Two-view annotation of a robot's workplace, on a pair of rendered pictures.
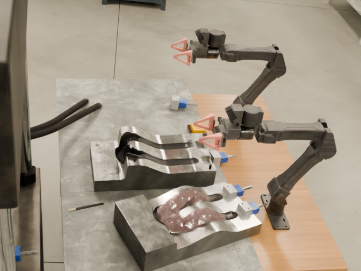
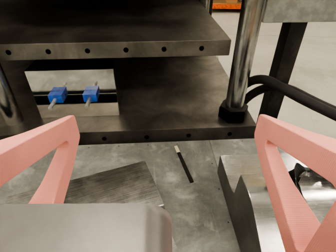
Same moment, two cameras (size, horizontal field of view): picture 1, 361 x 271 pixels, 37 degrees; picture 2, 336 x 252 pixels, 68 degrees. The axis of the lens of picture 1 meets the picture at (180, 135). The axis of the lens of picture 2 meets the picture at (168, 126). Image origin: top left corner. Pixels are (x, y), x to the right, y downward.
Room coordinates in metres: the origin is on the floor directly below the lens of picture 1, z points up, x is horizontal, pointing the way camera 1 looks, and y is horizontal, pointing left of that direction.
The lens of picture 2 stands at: (1.56, -0.15, 1.28)
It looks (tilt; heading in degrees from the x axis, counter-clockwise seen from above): 37 degrees down; 104
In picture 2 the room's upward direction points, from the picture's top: straight up
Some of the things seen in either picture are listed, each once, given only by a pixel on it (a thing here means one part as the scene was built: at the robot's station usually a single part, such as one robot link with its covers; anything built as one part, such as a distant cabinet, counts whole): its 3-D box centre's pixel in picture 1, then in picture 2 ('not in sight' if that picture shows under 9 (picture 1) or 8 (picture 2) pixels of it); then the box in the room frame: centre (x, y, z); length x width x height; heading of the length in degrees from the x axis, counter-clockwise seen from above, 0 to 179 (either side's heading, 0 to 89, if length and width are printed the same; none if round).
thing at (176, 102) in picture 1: (184, 103); not in sight; (2.30, 0.01, 0.83); 0.13 x 0.05 x 0.05; 96
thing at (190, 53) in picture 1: (183, 55); not in sight; (2.09, 0.04, 1.20); 0.09 x 0.07 x 0.07; 104
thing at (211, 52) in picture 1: (211, 51); not in sight; (2.16, -0.08, 1.21); 0.07 x 0.06 x 0.07; 104
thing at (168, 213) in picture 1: (190, 208); not in sight; (1.47, -0.08, 0.90); 0.26 x 0.18 x 0.08; 124
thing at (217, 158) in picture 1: (223, 157); not in sight; (1.90, -0.21, 0.83); 0.13 x 0.05 x 0.05; 117
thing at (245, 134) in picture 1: (245, 130); not in sight; (1.58, -0.23, 1.21); 0.07 x 0.06 x 0.07; 104
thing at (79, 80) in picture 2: not in sight; (89, 64); (1.02, 0.71, 0.87); 0.50 x 0.27 x 0.17; 107
